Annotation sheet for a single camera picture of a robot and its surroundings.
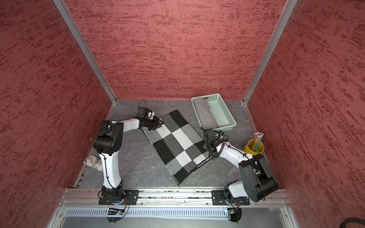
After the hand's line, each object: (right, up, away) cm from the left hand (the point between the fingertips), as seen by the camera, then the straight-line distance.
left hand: (162, 125), depth 103 cm
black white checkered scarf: (+13, -13, -8) cm, 20 cm away
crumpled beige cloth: (-38, -20, -19) cm, 47 cm away
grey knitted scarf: (+33, +5, -3) cm, 33 cm away
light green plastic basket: (+46, +6, +8) cm, 48 cm away
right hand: (+33, -14, -11) cm, 37 cm away
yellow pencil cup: (+55, -12, -20) cm, 60 cm away
